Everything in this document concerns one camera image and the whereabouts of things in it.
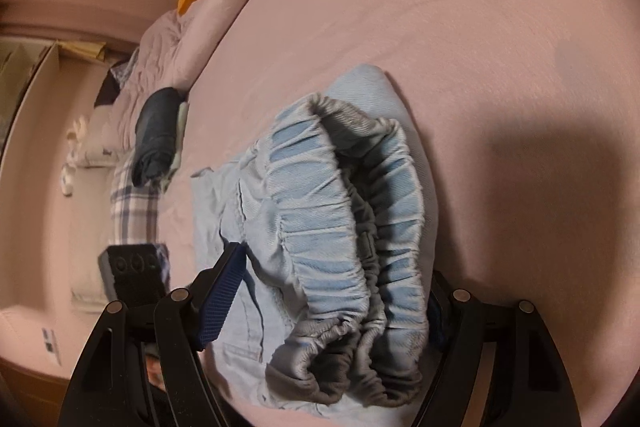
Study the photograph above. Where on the white rabbit plush toy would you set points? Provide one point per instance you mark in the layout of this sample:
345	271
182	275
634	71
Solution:
75	142

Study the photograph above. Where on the dark brown garment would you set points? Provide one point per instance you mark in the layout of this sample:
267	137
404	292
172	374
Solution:
106	92

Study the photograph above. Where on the plaid pillow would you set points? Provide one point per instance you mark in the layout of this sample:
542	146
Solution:
132	212

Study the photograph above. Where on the plaid shirt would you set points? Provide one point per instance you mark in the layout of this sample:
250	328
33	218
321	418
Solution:
122	69

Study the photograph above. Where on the folded pale green garment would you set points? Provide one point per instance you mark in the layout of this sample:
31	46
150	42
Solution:
183	117

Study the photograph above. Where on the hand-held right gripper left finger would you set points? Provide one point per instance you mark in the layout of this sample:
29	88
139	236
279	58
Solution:
220	302

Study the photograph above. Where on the folded dark blue jeans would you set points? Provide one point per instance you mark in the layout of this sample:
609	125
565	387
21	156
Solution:
155	132

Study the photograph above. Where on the white wall socket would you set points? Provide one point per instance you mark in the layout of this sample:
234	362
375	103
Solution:
50	344

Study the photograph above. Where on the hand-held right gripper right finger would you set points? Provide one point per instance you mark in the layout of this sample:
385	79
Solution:
445	302

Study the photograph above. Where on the yellow hanging cloth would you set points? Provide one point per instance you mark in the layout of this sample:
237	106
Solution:
85	50

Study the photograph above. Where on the light blue strawberry pants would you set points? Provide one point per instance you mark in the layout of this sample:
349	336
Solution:
310	232

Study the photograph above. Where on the pink quilt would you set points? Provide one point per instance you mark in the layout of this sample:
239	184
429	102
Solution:
165	42

